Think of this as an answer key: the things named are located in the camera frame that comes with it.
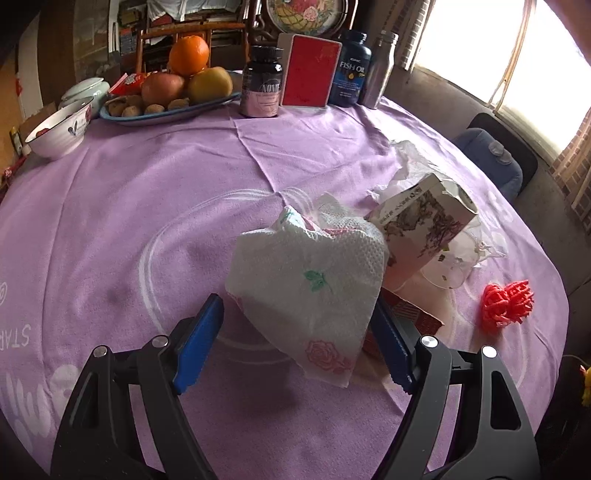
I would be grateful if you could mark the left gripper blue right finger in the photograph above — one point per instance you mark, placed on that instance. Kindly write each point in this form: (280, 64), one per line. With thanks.
(396, 338)

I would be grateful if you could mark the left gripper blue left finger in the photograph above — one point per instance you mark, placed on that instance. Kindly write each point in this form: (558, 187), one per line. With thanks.
(195, 343)

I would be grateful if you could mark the white floral paper napkin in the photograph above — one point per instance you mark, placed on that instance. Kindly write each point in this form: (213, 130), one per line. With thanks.
(309, 284)

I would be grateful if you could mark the red folded paper wrapper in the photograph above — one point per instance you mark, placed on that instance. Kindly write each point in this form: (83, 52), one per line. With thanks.
(426, 323)

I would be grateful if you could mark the red yarn pompom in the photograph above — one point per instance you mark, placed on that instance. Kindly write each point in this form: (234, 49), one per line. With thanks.
(504, 305)

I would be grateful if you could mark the floral paper cup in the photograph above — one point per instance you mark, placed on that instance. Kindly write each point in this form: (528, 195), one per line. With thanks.
(425, 231)

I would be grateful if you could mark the purple tablecloth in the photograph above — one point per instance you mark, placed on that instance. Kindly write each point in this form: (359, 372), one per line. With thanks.
(129, 233)

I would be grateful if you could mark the clear plastic bag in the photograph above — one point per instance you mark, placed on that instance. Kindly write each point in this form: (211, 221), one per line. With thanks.
(414, 167)

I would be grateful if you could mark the blue cushioned chair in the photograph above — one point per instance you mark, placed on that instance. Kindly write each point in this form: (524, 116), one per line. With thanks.
(500, 153)

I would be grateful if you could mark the white ceramic bowl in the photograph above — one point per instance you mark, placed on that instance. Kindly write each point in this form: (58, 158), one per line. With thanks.
(62, 132)

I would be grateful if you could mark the red apple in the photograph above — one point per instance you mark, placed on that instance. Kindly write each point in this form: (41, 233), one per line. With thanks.
(161, 88)

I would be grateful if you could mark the dark supplement jar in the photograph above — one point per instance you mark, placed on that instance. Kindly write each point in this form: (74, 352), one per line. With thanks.
(262, 79)

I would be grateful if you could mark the white lidded bowl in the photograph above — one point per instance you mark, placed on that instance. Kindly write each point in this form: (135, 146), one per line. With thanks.
(95, 87)

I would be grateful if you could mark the blue fish oil bottle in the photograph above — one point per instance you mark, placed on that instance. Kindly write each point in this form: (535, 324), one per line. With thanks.
(352, 69)

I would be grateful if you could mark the orange fruit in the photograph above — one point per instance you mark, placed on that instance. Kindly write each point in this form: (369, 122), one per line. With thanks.
(188, 56)

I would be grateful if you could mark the silver metal bottle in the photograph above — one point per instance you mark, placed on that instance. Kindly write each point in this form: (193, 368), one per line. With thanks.
(380, 69)

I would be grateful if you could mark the red box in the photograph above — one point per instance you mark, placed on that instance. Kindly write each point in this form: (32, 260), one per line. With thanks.
(309, 65)

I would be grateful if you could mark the wooden chair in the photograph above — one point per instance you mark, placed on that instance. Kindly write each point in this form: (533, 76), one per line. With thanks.
(177, 31)

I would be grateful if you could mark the decorative fruit basket plate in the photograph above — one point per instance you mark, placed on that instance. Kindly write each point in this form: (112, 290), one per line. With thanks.
(307, 17)

